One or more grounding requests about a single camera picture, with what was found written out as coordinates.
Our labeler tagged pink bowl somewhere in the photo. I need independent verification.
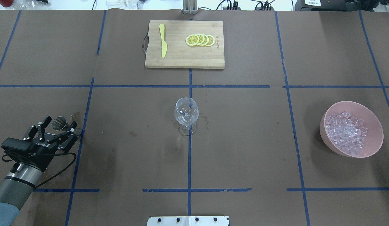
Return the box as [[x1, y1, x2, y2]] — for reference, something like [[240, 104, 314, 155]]
[[319, 101, 384, 158]]

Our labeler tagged red cylinder bottle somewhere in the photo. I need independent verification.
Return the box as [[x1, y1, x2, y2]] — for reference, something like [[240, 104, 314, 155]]
[[0, 0, 14, 8]]

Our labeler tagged bamboo cutting board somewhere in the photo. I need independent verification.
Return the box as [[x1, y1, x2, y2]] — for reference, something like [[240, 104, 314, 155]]
[[145, 20, 225, 70]]

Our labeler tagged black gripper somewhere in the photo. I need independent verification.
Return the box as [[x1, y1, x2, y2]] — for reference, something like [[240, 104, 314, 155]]
[[1, 116, 80, 171]]

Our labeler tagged yellow plastic knife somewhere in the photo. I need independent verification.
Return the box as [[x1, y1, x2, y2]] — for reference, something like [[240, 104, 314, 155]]
[[159, 24, 168, 58]]

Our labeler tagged aluminium frame post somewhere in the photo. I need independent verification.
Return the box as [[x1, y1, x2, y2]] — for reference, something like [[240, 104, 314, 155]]
[[183, 0, 198, 14]]

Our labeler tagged steel double jigger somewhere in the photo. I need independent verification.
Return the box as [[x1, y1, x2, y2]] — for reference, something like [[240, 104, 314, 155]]
[[51, 117, 82, 136]]

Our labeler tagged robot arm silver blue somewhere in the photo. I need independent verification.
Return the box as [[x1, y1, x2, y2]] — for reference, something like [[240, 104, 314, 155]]
[[0, 116, 82, 226]]

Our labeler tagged white crumpled cloth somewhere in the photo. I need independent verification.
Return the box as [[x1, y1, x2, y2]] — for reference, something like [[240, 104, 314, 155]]
[[105, 0, 140, 10]]

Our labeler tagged clear wine glass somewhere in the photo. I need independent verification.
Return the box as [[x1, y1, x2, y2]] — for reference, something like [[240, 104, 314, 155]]
[[174, 97, 199, 136]]

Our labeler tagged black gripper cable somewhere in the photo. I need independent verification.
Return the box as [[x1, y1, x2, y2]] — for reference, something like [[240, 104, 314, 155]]
[[2, 151, 77, 189]]

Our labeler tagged clear ice cubes pile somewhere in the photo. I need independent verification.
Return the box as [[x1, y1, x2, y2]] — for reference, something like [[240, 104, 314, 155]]
[[325, 111, 368, 156]]

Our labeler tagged black power adapter box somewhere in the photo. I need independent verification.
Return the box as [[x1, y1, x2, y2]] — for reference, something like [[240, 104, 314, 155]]
[[294, 0, 350, 12]]

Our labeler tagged lemon slice leftmost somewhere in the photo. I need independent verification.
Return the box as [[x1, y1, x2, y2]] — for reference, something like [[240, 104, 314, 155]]
[[185, 34, 200, 46]]

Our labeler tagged lemon slice rightmost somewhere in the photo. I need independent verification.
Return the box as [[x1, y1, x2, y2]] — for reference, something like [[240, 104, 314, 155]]
[[205, 35, 216, 47]]

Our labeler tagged lemon slice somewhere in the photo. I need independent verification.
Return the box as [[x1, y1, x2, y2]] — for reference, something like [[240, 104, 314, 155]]
[[200, 35, 209, 46], [185, 34, 200, 46], [196, 34, 206, 46], [205, 35, 216, 47]]

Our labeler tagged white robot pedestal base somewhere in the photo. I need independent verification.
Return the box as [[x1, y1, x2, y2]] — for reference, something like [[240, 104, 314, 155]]
[[147, 216, 230, 226]]

